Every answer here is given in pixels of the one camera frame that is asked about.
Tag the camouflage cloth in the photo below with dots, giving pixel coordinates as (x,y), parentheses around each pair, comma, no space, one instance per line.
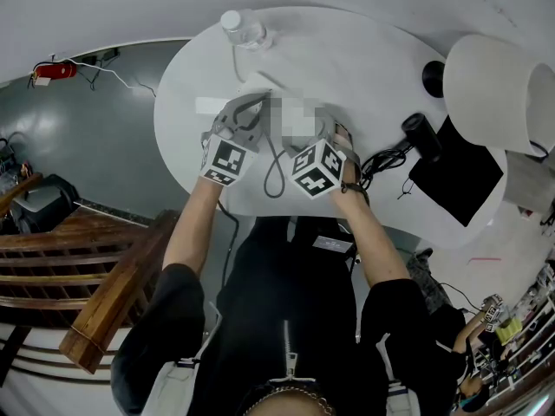
(427,280)

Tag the black floor power strip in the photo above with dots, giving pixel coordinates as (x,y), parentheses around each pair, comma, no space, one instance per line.
(102,56)

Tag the clear plastic water bottle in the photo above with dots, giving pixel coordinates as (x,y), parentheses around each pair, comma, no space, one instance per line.
(243,28)

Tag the person's black clothing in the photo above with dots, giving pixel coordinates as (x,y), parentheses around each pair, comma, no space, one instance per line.
(282,319)

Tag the black box with label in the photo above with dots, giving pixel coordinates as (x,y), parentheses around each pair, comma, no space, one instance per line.
(333,244)

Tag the black round lamp base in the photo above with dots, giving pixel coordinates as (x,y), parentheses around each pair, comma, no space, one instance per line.
(433,78)

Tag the person's right hand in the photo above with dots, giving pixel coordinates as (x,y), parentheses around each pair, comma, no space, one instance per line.
(343,138)

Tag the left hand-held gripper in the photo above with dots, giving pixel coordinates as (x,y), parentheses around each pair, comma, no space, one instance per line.
(227,158)

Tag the white lamp shade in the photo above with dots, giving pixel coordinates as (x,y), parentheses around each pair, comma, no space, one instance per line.
(494,89)

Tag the black hair dryer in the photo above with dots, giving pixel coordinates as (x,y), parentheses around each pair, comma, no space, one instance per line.
(422,139)

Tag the red straw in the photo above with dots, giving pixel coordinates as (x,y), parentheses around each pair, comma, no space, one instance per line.
(485,259)

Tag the grey cardboard box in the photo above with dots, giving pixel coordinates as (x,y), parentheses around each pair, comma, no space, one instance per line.
(531,180)

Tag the person's right forearm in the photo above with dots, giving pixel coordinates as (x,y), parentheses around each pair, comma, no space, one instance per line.
(373,241)

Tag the red fire extinguisher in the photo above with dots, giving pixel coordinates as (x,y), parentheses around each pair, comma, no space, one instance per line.
(56,70)

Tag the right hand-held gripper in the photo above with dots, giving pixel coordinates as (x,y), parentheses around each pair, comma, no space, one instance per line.
(316,167)

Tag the person's left forearm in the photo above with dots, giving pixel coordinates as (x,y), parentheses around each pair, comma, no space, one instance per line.
(195,228)

